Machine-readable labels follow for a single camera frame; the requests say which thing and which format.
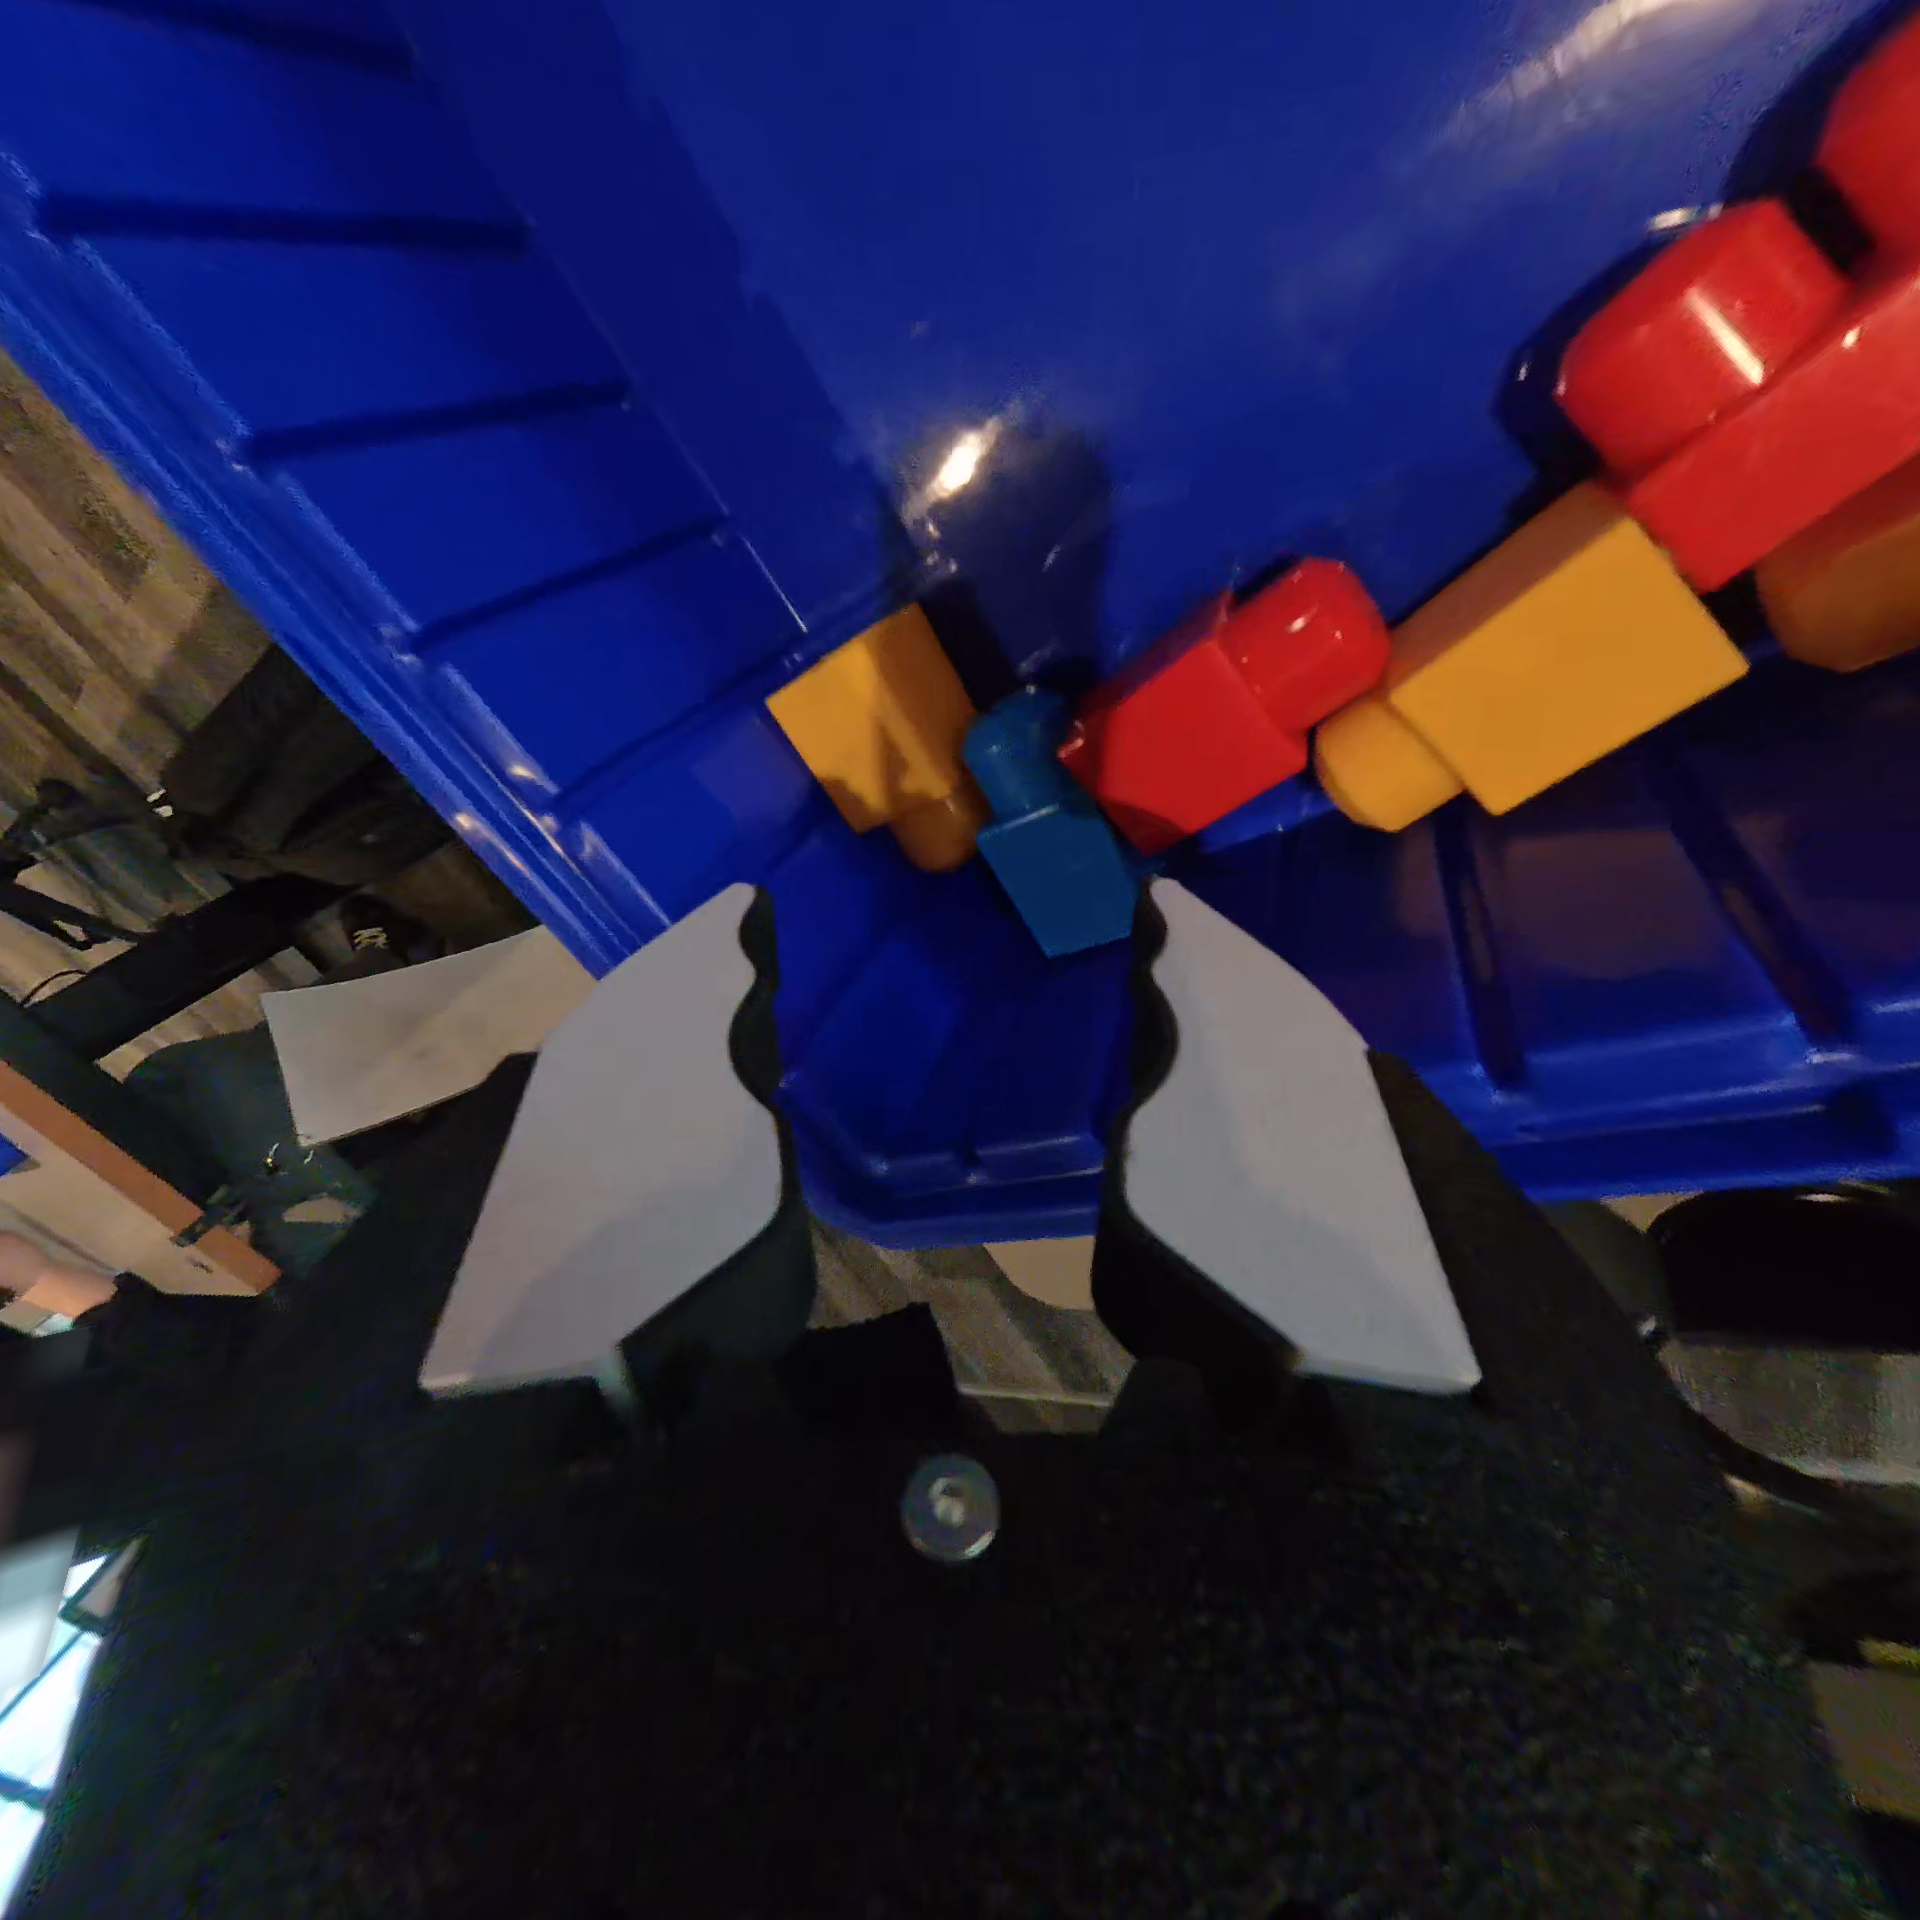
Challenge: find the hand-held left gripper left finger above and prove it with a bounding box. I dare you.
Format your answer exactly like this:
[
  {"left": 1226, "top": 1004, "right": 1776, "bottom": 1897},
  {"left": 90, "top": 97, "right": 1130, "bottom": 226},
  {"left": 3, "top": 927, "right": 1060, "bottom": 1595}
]
[{"left": 416, "top": 882, "right": 820, "bottom": 1403}]

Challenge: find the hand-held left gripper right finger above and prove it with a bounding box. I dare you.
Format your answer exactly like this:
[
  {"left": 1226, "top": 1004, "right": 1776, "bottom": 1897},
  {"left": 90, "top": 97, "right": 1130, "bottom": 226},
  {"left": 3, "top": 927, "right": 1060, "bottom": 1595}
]
[{"left": 1091, "top": 876, "right": 1489, "bottom": 1399}]

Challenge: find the blue single-stud block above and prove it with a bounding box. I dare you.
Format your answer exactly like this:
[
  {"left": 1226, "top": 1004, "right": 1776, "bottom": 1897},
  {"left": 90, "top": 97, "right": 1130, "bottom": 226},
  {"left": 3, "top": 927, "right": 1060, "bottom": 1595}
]
[{"left": 961, "top": 685, "right": 1142, "bottom": 960}]

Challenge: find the pile of assorted toy blocks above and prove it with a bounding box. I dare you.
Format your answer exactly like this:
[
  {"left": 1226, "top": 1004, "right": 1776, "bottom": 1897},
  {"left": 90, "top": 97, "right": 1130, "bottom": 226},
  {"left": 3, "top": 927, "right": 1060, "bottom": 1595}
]
[{"left": 764, "top": 14, "right": 1920, "bottom": 876}]

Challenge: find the blue ribbed plastic bin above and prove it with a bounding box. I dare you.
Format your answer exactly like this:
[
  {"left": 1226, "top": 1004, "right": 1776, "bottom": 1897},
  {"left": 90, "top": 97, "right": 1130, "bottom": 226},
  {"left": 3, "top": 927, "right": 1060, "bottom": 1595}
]
[{"left": 0, "top": 0, "right": 1920, "bottom": 1249}]

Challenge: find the white paper sheet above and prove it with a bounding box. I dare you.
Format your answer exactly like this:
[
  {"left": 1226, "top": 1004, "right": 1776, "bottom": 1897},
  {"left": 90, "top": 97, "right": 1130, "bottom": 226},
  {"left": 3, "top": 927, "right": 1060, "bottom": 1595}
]
[{"left": 263, "top": 926, "right": 602, "bottom": 1149}]

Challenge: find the wooden office desk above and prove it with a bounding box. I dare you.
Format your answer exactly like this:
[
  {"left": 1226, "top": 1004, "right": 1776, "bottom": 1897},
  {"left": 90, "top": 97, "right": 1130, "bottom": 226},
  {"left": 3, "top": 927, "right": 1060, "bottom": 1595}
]
[{"left": 0, "top": 1056, "right": 289, "bottom": 1300}]

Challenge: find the black chair seat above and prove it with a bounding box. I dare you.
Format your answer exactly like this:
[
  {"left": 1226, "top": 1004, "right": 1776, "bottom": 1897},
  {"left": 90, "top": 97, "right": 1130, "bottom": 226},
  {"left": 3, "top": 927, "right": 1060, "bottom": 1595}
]
[{"left": 1561, "top": 1184, "right": 1920, "bottom": 1652}]

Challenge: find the black office chair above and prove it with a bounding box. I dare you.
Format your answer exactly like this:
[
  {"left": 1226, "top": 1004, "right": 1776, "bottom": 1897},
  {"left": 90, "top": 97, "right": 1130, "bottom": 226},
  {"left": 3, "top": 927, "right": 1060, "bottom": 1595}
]
[{"left": 0, "top": 643, "right": 528, "bottom": 1059}]

